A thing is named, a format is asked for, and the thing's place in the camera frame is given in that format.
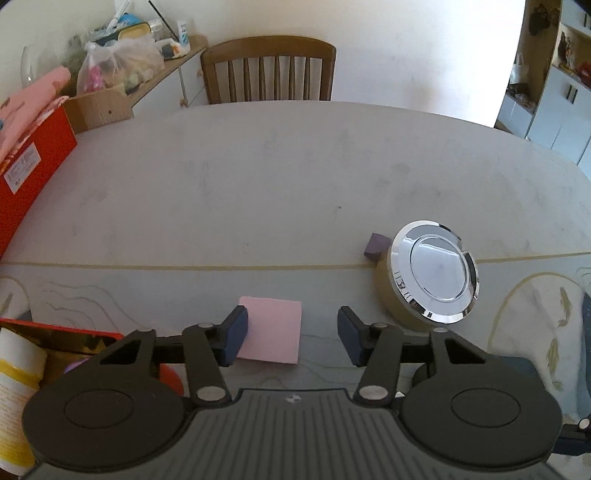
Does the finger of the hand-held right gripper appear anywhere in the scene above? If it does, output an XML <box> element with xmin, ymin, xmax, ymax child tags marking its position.
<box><xmin>551</xmin><ymin>414</ymin><xmax>591</xmax><ymax>457</ymax></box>

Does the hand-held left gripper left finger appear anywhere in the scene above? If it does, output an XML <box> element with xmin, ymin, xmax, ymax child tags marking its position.
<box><xmin>92</xmin><ymin>305</ymin><xmax>249</xmax><ymax>407</ymax></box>

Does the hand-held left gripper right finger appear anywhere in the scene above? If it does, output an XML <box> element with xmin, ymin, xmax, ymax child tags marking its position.
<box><xmin>338</xmin><ymin>305</ymin><xmax>497</xmax><ymax>407</ymax></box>

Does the pink sticky note pad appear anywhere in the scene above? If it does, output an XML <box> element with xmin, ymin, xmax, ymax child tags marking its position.
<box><xmin>235</xmin><ymin>296</ymin><xmax>303</xmax><ymax>365</ymax></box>

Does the red tin box gold inside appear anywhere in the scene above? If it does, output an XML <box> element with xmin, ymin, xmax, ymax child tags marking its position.
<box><xmin>0</xmin><ymin>318</ymin><xmax>185</xmax><ymax>398</ymax></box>

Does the white bottle yellow label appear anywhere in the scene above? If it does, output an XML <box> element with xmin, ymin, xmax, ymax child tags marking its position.
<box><xmin>0</xmin><ymin>327</ymin><xmax>48</xmax><ymax>476</ymax></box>

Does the small dark purple block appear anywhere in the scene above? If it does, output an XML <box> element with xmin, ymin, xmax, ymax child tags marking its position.
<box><xmin>363</xmin><ymin>233</ymin><xmax>391</xmax><ymax>260</ymax></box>

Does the round tin with silver lid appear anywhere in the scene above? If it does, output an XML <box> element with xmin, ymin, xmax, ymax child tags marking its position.
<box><xmin>374</xmin><ymin>220</ymin><xmax>481</xmax><ymax>332</ymax></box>

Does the fish printed table mat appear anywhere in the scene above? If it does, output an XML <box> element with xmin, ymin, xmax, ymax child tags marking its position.
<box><xmin>0</xmin><ymin>251</ymin><xmax>591</xmax><ymax>480</ymax></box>

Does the brown cardboard box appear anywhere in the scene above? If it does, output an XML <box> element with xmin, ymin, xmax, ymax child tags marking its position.
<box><xmin>62</xmin><ymin>88</ymin><xmax>134</xmax><ymax>134</ymax></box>

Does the wooden chair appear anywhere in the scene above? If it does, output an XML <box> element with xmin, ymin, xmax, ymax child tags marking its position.
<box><xmin>200</xmin><ymin>36</ymin><xmax>337</xmax><ymax>106</ymax></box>

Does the white sideboard wooden top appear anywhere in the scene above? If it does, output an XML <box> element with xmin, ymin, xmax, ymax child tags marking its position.
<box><xmin>124</xmin><ymin>34</ymin><xmax>209</xmax><ymax>118</ymax></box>

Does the large red cardboard box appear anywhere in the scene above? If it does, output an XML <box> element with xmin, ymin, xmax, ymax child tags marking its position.
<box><xmin>0</xmin><ymin>97</ymin><xmax>78</xmax><ymax>257</ymax></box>

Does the clear plastic bag with goods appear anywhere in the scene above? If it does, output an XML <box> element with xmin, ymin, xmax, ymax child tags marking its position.
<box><xmin>76</xmin><ymin>36</ymin><xmax>164</xmax><ymax>95</ymax></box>

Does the pink printed cloth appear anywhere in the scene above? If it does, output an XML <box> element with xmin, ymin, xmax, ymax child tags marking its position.
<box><xmin>0</xmin><ymin>65</ymin><xmax>72</xmax><ymax>162</ymax></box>

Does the yellow lidded box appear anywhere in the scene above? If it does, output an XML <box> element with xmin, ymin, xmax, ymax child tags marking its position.
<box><xmin>113</xmin><ymin>21</ymin><xmax>153</xmax><ymax>41</ymax></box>

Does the clear wine glass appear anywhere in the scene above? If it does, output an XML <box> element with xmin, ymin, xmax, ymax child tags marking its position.
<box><xmin>20</xmin><ymin>44</ymin><xmax>47</xmax><ymax>88</ymax></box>

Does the dark hanging bag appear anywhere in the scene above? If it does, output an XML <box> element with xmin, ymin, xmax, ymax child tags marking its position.
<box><xmin>529</xmin><ymin>2</ymin><xmax>550</xmax><ymax>37</ymax></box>

